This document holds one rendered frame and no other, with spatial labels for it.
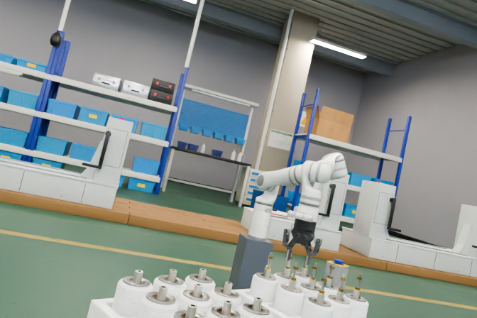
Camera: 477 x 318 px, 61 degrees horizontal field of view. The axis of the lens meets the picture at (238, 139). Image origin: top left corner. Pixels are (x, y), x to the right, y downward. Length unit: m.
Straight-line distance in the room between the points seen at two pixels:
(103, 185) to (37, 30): 7.20
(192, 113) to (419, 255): 4.60
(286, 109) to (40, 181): 5.61
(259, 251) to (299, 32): 6.86
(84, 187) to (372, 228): 2.66
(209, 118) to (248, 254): 5.65
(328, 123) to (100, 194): 4.41
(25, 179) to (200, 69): 7.13
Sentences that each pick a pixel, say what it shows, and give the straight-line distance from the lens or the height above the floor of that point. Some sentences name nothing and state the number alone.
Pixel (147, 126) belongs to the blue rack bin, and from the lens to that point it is 6.02.
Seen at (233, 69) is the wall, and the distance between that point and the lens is 10.21.
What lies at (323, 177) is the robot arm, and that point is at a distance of 1.41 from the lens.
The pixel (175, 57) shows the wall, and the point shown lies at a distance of 10.00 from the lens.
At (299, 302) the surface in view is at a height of 0.22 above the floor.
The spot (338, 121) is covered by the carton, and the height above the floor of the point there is 1.77.
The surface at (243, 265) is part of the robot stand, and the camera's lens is 2.00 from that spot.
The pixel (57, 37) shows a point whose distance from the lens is 6.13.
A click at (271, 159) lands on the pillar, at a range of 7.96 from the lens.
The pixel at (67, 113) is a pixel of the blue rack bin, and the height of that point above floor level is 0.85.
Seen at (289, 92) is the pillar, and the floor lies 2.35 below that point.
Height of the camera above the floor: 0.61
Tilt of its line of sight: 4 degrees up
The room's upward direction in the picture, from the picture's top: 13 degrees clockwise
